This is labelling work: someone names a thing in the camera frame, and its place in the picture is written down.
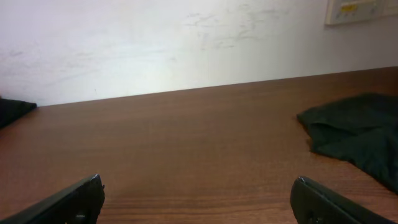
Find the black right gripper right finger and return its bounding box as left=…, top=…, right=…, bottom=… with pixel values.
left=290, top=177, right=396, bottom=224

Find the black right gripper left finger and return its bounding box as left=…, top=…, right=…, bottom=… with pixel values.
left=1, top=174, right=105, bottom=224

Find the white wall panel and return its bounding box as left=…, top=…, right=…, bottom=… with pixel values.
left=325, top=0, right=397, bottom=26

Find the dark green t-shirt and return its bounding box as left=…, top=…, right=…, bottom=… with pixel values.
left=297, top=93, right=397, bottom=192

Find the black folded garment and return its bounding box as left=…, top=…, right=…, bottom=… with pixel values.
left=0, top=98, right=37, bottom=128

